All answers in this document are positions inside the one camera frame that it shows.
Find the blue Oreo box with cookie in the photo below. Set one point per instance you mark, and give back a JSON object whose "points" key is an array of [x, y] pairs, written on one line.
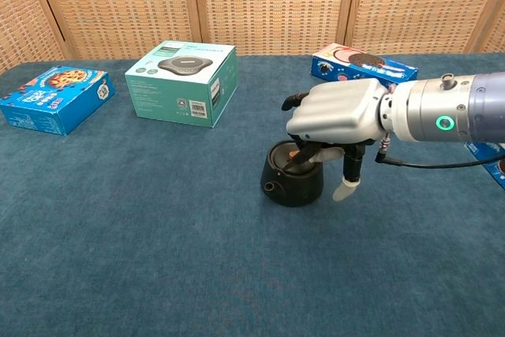
{"points": [[493, 161]]}

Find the blue table cloth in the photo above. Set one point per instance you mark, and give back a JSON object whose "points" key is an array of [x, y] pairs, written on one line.
{"points": [[158, 254]]}

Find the woven rattan folding screen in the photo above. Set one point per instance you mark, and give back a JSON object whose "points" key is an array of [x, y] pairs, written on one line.
{"points": [[252, 1]]}

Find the small black teapot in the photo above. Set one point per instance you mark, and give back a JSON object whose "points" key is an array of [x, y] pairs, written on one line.
{"points": [[294, 185]]}

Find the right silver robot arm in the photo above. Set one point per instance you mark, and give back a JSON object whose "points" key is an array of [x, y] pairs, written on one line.
{"points": [[446, 110]]}

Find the long blue Oreo box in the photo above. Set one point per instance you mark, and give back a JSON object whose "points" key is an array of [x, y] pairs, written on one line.
{"points": [[355, 64]]}

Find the teal speakerphone product box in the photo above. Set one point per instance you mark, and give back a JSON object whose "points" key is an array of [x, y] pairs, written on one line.
{"points": [[173, 92]]}

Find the blue pizza-print cookie box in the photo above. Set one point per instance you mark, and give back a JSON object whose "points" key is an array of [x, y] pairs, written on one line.
{"points": [[55, 104]]}

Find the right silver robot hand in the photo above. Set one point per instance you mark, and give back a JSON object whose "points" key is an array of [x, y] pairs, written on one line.
{"points": [[339, 110]]}

